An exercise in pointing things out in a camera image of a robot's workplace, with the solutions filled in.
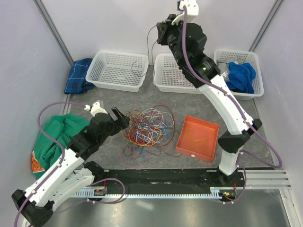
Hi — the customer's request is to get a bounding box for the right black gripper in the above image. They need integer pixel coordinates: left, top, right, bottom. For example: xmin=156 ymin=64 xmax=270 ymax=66
xmin=157 ymin=14 xmax=189 ymax=68

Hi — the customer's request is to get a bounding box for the brown wire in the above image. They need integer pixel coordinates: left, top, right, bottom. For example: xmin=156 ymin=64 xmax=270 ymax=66
xmin=131 ymin=26 xmax=160 ymax=95

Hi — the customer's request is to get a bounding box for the multicoloured wire pile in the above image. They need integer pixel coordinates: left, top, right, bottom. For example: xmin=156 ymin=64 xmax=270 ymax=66
xmin=120 ymin=105 xmax=183 ymax=169

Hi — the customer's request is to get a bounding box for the pink wire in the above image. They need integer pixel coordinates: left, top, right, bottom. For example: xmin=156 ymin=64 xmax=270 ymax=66
xmin=167 ymin=68 xmax=190 ymax=85

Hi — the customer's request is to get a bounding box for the yellow wire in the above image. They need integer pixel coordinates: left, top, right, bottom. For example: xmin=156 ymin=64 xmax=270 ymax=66
xmin=185 ymin=123 xmax=216 ymax=149

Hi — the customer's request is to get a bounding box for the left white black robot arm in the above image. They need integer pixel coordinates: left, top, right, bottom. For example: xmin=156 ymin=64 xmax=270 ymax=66
xmin=11 ymin=102 xmax=130 ymax=227

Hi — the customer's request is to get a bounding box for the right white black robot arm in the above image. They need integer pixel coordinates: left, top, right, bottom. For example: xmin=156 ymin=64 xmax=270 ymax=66
xmin=156 ymin=14 xmax=262 ymax=186

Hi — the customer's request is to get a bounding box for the left white plastic basket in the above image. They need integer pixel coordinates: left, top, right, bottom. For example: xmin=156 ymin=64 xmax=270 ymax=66
xmin=86 ymin=51 xmax=149 ymax=92

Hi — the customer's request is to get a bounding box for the white plastic basket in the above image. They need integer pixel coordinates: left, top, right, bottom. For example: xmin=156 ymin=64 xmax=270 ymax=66
xmin=86 ymin=51 xmax=149 ymax=92
xmin=153 ymin=53 xmax=202 ymax=94
xmin=214 ymin=49 xmax=264 ymax=100

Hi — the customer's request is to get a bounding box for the blue plaid cloth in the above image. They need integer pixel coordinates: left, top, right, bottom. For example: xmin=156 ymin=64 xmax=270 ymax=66
xmin=64 ymin=58 xmax=94 ymax=95

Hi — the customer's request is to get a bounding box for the middle white plastic basket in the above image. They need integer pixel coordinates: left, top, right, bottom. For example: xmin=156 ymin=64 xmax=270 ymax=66
xmin=153 ymin=53 xmax=202 ymax=94

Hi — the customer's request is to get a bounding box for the right white plastic basket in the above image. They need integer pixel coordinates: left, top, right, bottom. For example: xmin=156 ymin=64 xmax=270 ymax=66
xmin=214 ymin=49 xmax=264 ymax=100

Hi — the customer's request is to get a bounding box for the grey sock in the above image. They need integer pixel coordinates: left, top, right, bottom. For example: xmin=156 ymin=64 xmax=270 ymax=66
xmin=217 ymin=58 xmax=244 ymax=80

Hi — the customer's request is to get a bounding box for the green garment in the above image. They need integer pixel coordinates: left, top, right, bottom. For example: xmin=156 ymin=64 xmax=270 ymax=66
xmin=31 ymin=113 xmax=89 ymax=179

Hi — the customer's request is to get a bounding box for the orange plastic tray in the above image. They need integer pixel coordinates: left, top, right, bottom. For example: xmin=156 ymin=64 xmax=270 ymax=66
xmin=175 ymin=115 xmax=220 ymax=162

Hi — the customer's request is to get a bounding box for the blue fleece cloth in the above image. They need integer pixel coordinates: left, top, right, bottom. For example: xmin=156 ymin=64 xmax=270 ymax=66
xmin=226 ymin=62 xmax=256 ymax=94

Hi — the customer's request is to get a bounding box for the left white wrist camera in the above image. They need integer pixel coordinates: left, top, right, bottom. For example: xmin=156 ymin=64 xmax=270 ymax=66
xmin=84 ymin=100 xmax=107 ymax=117

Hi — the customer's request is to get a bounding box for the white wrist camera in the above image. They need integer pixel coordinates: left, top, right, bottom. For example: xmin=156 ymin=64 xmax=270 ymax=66
xmin=84 ymin=100 xmax=107 ymax=117
xmin=171 ymin=0 xmax=199 ymax=25

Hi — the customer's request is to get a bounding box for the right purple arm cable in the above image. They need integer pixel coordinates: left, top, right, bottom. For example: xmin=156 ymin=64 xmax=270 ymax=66
xmin=181 ymin=6 xmax=283 ymax=170

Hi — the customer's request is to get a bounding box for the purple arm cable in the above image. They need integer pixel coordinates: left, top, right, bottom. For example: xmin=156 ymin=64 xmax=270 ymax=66
xmin=181 ymin=6 xmax=283 ymax=170
xmin=14 ymin=101 xmax=87 ymax=227

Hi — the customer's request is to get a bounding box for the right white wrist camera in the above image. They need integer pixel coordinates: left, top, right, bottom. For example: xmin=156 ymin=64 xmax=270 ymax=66
xmin=171 ymin=0 xmax=199 ymax=25

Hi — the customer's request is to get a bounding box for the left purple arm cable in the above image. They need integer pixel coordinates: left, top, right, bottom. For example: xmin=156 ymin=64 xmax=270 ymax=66
xmin=14 ymin=101 xmax=87 ymax=227

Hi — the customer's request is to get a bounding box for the light blue slotted cable duct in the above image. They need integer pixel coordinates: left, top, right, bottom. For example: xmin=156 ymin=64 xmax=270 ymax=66
xmin=71 ymin=183 xmax=232 ymax=199

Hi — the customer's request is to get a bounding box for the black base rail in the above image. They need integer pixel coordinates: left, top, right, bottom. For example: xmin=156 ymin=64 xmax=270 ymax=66
xmin=84 ymin=161 xmax=244 ymax=189

